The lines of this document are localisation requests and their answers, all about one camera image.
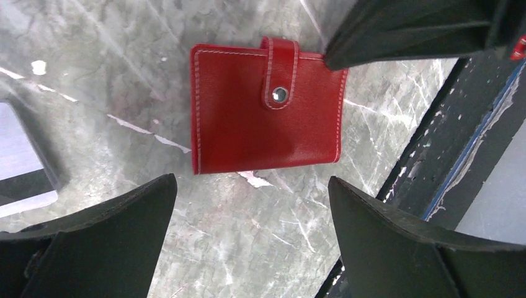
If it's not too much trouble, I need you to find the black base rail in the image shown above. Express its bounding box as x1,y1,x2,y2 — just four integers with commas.
318,53,525,297

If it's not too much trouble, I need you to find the white magnetic stripe card stack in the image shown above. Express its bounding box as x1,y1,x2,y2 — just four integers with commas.
1,101,60,217

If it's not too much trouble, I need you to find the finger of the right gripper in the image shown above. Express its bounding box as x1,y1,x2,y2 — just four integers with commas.
324,1,525,70

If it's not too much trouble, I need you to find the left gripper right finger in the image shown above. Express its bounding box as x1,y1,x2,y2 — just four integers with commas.
328,176,525,297

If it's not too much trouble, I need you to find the red leather wallet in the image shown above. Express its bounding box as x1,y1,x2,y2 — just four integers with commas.
189,37,348,174

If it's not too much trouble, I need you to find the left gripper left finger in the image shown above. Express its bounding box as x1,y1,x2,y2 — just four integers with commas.
1,174,177,297

